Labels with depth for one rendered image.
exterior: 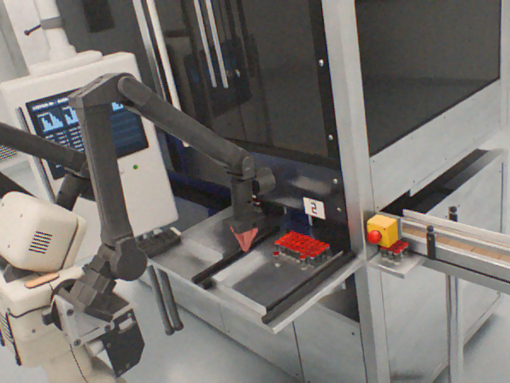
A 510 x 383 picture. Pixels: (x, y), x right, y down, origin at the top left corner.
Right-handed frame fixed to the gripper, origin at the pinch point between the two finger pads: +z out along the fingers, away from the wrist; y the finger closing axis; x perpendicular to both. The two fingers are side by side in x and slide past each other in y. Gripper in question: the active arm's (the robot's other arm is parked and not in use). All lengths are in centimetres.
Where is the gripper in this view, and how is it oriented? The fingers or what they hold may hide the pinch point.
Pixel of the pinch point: (245, 248)
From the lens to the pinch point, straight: 141.5
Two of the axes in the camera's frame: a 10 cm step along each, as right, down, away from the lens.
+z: 0.6, 9.5, 3.2
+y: 7.5, -2.5, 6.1
